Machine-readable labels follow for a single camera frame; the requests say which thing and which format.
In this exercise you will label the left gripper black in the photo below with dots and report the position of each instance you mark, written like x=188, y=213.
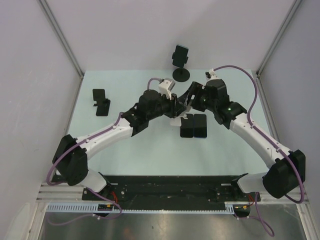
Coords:
x=175, y=108

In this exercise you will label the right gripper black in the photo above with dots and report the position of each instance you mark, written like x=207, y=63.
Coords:
x=196, y=89

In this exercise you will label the blue-edged black phone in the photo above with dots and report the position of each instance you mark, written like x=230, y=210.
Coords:
x=200, y=126

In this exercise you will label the teal-edged phone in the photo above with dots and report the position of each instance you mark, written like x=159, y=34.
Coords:
x=180, y=56

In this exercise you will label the black pole phone stand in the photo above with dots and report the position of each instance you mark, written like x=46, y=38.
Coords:
x=180, y=74

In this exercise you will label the black folding phone stand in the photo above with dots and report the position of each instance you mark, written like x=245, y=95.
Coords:
x=102, y=103

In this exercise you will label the white phone stand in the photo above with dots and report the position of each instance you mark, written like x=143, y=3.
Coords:
x=177, y=122

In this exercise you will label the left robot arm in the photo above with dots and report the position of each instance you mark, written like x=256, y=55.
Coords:
x=72, y=154

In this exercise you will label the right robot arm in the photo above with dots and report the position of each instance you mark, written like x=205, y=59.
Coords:
x=286, y=168

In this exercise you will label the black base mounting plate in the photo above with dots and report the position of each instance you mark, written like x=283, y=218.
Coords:
x=175, y=193

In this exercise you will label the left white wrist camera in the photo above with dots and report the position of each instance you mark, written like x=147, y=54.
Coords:
x=165, y=87

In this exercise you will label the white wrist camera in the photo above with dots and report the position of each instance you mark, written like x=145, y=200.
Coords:
x=165, y=87
x=211, y=75

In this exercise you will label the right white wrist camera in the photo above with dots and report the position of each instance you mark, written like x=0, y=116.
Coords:
x=211, y=75

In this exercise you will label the right aluminium corner post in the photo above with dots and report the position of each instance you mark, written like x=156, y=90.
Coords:
x=290, y=15

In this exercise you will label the aluminium corner post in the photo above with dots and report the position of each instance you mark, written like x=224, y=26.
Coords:
x=290, y=15
x=48, y=13

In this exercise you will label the left aluminium corner post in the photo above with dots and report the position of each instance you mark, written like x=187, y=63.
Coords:
x=48, y=13

